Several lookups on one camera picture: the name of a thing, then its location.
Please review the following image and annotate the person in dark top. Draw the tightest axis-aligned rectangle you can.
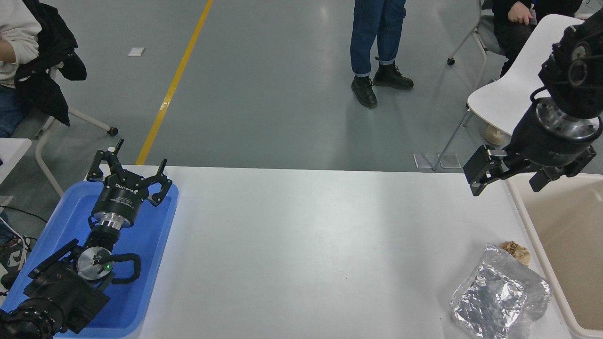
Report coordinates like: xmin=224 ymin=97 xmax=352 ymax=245
xmin=490 ymin=0 xmax=585 ymax=78

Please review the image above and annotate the crumpled tan paper ball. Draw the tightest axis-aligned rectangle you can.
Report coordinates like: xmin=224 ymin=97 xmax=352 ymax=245
xmin=499 ymin=241 xmax=531 ymax=267

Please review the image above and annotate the black and white shoe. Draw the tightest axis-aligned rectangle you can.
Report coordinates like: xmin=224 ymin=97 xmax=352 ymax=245
xmin=0 ymin=234 xmax=32 ymax=290

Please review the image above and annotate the silver foil plate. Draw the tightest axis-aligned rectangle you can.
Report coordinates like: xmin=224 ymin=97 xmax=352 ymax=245
xmin=450 ymin=243 xmax=552 ymax=339

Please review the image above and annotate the small beige rounded object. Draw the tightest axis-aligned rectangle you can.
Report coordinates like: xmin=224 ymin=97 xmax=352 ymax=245
xmin=485 ymin=124 xmax=505 ymax=146

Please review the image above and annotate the blue plastic tray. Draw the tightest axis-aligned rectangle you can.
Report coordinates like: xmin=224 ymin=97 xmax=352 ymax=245
xmin=0 ymin=181 xmax=179 ymax=339

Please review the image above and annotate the large pale bin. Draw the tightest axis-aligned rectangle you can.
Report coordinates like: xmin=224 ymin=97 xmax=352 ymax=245
xmin=505 ymin=172 xmax=603 ymax=339

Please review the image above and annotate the white frame wheeled chair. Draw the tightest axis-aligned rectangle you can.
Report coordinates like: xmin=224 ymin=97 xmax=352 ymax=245
xmin=13 ymin=66 xmax=119 ymax=198

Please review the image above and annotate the white side table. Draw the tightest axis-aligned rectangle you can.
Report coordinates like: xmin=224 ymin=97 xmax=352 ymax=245
xmin=0 ymin=138 xmax=33 ymax=185

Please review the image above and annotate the black jacket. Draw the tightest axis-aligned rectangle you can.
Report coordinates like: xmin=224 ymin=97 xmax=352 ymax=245
xmin=14 ymin=0 xmax=87 ymax=127

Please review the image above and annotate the grey wheeled chair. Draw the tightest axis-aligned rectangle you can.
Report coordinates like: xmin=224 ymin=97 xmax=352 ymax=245
xmin=447 ymin=0 xmax=507 ymax=90

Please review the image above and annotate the person beside black jacket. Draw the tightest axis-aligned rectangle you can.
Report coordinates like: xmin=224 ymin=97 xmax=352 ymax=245
xmin=0 ymin=0 xmax=43 ymax=138

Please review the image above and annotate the person's hand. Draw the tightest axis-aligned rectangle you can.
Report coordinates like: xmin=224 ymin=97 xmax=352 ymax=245
xmin=508 ymin=1 xmax=536 ymax=25
xmin=0 ymin=40 xmax=17 ymax=65

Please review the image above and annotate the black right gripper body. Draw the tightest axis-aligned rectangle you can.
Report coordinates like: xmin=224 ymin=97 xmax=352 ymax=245
xmin=506 ymin=105 xmax=598 ymax=168

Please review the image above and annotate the thin black cable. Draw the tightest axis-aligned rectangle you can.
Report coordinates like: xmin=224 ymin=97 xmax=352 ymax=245
xmin=0 ymin=206 xmax=49 ymax=223

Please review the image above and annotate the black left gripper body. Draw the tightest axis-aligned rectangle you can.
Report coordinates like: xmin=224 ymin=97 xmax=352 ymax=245
xmin=92 ymin=174 xmax=152 ymax=224

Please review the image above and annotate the walking person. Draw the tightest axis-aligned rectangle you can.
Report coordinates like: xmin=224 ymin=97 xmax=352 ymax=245
xmin=350 ymin=0 xmax=414 ymax=109

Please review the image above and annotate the white shell chair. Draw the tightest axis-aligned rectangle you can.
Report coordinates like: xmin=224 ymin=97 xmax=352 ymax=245
xmin=432 ymin=13 xmax=586 ymax=171

